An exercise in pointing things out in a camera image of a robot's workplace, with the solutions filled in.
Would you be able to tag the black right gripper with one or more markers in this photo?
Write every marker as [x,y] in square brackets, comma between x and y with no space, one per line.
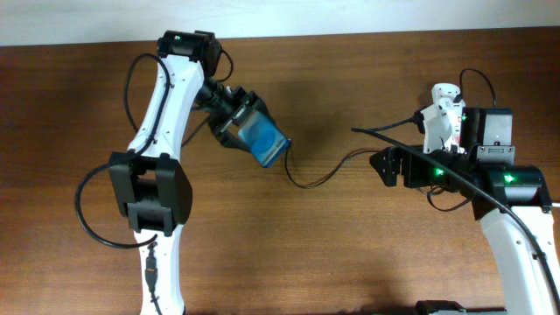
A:
[395,164]

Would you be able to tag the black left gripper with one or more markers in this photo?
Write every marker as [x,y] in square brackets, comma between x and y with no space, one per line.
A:
[245,102]

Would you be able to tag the blue Galaxy smartphone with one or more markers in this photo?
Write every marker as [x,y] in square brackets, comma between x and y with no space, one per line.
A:
[265,141]

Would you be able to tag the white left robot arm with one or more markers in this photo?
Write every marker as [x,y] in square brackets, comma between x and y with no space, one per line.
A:
[151,188]

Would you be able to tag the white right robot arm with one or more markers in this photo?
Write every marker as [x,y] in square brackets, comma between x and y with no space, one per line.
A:
[511,202]

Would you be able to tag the white USB charger plug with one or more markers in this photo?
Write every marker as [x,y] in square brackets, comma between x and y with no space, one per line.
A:
[444,91]

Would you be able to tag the white power strip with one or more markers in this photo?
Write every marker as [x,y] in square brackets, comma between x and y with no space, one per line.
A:
[449,127]

